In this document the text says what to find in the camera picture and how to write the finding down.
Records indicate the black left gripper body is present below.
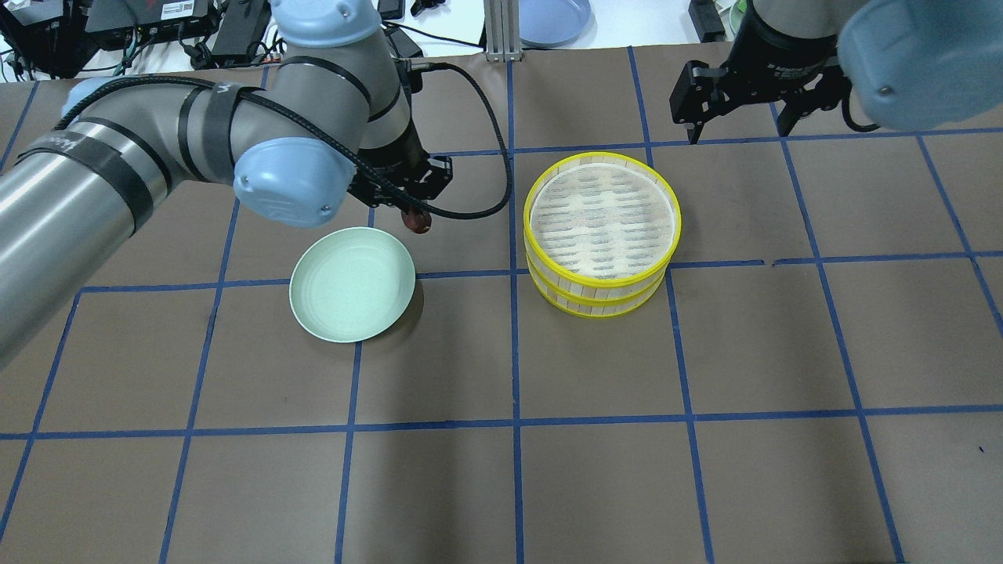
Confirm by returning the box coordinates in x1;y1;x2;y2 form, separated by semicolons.
349;129;454;215

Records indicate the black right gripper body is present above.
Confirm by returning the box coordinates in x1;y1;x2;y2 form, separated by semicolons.
670;8;850;144

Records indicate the dark red bun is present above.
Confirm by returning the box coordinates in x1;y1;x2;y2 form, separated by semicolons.
400;208;433;234

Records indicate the yellow top steamer layer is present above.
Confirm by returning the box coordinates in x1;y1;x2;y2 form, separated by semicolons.
523;151;682;290

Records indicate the yellow steamer layer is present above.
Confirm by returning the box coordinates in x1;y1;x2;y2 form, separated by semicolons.
523;151;682;290
527;255;666;319

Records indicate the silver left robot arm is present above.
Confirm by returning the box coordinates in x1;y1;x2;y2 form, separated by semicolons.
1;1;452;365

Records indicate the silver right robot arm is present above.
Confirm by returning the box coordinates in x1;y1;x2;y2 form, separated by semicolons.
669;1;1002;144

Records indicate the yellow bottom steamer layer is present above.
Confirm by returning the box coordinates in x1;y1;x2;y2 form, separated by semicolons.
527;255;666;319

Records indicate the light green round plate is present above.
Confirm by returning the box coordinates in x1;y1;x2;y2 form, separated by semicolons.
288;227;416;343

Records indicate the blue round plate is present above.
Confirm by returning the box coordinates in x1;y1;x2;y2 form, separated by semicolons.
517;1;592;48

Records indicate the black power brick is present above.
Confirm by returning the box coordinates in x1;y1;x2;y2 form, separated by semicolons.
211;1;271;67

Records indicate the aluminium frame post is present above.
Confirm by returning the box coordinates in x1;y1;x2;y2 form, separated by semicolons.
483;0;523;62

